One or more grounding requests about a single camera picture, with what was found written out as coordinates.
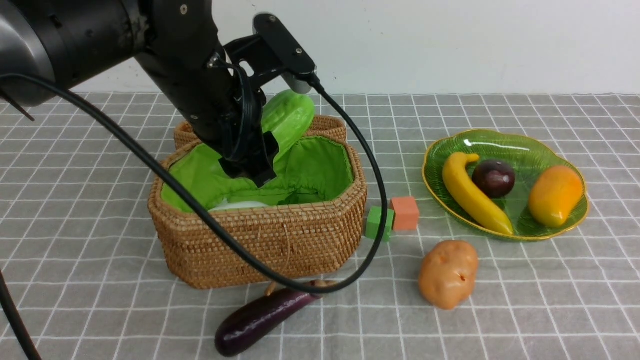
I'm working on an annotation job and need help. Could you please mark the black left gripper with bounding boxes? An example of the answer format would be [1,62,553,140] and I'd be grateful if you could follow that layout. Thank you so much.
[135,0,280,188]

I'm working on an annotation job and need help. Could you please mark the white toy radish green leaves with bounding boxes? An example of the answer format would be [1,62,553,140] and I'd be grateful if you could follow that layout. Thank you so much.
[205,191,325,212]

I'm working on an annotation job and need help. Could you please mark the green toy cucumber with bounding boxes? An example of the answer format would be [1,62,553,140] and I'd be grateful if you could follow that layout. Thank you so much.
[262,89,315,162]

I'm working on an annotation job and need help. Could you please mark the purple toy eggplant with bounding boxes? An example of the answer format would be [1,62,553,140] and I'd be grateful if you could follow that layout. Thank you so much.
[214,287,323,358]

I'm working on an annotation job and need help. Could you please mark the yellow toy banana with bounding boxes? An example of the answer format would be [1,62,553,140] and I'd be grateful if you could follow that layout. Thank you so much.
[442,152,514,236]

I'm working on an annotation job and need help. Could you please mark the orange brown toy potato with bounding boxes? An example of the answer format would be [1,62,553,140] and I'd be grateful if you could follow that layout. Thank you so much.
[417,240,479,310]

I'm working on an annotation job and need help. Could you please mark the dark purple toy plum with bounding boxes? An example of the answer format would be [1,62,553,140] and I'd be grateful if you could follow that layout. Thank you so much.
[471,159,515,199]

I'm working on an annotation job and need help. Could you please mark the orange yellow toy mango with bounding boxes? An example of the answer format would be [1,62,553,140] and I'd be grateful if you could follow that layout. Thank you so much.
[528,165,585,228]

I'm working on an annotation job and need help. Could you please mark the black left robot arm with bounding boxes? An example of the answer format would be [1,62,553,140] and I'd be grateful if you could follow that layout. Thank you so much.
[1,0,296,187]

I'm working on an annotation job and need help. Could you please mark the woven wicker basket green lining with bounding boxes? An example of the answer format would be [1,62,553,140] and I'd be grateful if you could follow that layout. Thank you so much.
[148,133,368,290]

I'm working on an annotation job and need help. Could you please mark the green foam cube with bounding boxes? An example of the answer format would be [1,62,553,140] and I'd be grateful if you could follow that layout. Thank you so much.
[365,206,395,243]

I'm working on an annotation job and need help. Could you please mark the orange foam cube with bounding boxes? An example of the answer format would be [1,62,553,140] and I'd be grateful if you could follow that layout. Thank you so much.
[390,196,420,231]

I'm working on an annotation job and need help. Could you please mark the grey checked tablecloth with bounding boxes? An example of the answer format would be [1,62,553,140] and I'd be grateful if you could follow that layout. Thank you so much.
[0,95,640,360]

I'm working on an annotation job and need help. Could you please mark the green glass leaf plate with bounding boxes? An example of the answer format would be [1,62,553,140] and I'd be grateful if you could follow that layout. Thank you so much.
[422,129,590,243]

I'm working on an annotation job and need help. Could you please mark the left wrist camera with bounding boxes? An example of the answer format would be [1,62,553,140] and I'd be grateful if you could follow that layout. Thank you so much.
[224,13,317,95]

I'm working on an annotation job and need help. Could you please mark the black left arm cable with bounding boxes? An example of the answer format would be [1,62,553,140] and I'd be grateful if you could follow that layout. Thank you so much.
[0,74,389,360]

